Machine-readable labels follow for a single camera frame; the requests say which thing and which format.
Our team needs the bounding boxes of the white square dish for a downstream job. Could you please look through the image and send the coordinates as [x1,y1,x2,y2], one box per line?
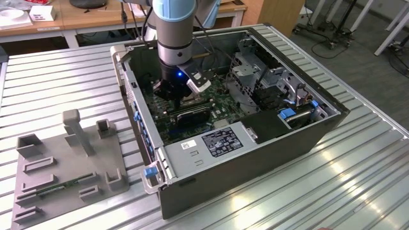
[0,8,32,31]

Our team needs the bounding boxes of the green motherboard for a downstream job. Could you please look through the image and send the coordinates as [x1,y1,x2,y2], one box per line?
[142,74,250,144]

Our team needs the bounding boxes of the large blue plastic latch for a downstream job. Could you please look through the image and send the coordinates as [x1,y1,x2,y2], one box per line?
[278,107,296,120]

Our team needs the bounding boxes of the metal socket cover frame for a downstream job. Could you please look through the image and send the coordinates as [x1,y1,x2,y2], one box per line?
[182,94,206,106]

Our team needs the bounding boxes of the black and grey PC case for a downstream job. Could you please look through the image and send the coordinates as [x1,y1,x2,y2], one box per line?
[110,25,350,220]

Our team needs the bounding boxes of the black and white wrist camera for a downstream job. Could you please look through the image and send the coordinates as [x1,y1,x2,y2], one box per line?
[178,62,212,93]

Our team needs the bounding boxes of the white table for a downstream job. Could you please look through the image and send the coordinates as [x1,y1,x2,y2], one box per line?
[374,0,409,57]

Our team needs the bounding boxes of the grey power supply unit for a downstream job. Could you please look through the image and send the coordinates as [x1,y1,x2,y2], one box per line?
[156,121,259,179]

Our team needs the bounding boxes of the wooden desk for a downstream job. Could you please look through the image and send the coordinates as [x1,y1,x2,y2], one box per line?
[0,0,250,48]

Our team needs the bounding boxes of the grey parts rack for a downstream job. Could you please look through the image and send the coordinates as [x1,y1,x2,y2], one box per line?
[11,109,131,228]

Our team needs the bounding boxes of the dark round object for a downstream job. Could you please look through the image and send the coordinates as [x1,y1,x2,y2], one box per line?
[68,0,108,8]

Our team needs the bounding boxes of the black plastic air shroud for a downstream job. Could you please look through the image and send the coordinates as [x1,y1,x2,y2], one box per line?
[240,111,294,144]

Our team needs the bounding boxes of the black wheeled stand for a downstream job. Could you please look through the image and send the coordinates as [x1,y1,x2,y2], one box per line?
[292,0,356,50]

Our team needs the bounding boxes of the silver drive cage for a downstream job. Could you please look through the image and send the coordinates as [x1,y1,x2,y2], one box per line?
[228,35,291,108]

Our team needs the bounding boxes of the small white box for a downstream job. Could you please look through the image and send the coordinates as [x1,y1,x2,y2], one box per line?
[28,5,58,22]

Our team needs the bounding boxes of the green RAM stick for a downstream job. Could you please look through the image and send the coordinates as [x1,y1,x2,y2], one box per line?
[35,174,96,196]

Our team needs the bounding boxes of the black graphics card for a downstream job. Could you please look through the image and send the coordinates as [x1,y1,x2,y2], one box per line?
[168,106,212,130]

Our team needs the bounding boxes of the wooden cabinet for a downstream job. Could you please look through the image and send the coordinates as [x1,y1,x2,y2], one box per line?
[258,0,307,38]

